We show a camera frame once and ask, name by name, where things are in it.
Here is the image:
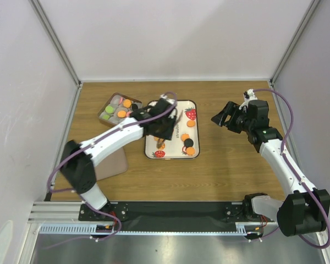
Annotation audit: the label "orange waffle round cookie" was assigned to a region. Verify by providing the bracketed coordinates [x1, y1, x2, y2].
[123, 99, 133, 108]

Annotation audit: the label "silver metal tongs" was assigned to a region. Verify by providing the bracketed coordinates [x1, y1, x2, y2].
[155, 109, 183, 148]

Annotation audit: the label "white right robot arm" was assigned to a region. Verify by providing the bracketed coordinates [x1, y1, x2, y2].
[211, 100, 330, 237]

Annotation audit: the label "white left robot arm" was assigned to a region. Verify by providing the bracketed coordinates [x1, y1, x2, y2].
[59, 95, 177, 220]

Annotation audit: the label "white strawberry print tray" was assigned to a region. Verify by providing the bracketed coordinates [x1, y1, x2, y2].
[145, 100, 200, 160]

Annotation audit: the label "brown cookie tin box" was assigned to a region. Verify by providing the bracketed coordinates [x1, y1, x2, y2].
[97, 92, 143, 127]

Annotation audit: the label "brown tin lid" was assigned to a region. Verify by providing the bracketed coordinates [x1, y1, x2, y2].
[95, 148, 128, 181]

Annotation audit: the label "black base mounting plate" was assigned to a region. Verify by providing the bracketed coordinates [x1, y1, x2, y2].
[79, 201, 276, 233]

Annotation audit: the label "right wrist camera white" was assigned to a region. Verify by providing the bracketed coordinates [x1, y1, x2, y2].
[243, 89, 257, 105]

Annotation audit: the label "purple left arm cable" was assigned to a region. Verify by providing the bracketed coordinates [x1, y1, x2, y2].
[48, 91, 179, 244]

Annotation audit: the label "aluminium frame rail front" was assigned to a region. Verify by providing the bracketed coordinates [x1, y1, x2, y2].
[28, 201, 277, 237]

